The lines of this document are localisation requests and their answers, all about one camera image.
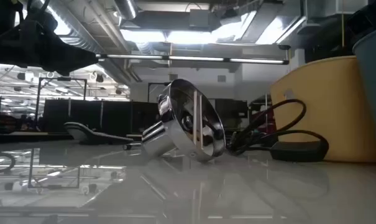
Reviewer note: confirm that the smooth silver ventilation duct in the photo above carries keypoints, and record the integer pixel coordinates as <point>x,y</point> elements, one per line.
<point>125,7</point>

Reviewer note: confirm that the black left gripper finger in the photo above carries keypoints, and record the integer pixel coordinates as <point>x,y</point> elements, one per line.
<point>72,57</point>

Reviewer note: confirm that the long ceiling light fixture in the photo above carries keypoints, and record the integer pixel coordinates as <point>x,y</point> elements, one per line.
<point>194,58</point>

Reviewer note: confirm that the black office partition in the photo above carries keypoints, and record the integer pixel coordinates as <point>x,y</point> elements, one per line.
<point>119,115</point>

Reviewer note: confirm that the black power adapter brick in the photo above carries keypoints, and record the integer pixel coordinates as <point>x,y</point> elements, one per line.
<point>299,151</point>

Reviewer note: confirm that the dark monitor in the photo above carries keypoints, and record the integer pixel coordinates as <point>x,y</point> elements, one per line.
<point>231,112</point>

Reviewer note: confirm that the grey ceiling box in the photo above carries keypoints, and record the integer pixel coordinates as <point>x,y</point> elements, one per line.
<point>200,19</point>

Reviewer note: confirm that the tan wooden box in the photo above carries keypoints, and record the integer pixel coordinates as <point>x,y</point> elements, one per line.
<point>330,102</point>

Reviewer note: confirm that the grey wall vent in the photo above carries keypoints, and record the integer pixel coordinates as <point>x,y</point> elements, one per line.
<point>222,78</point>

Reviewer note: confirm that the chrome round metal fixture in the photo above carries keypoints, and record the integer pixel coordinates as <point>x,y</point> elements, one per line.
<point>175,137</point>

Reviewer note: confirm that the teal plastic bin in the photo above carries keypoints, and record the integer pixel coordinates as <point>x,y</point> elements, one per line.
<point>374,77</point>

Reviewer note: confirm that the black metal frame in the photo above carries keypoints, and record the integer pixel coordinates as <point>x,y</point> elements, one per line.
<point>63,79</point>

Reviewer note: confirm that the black and white flat object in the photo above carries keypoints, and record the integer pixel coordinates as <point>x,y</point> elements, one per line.
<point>88,135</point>

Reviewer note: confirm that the ribbed silver ventilation duct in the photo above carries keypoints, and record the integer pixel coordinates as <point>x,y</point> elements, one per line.
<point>79,34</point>

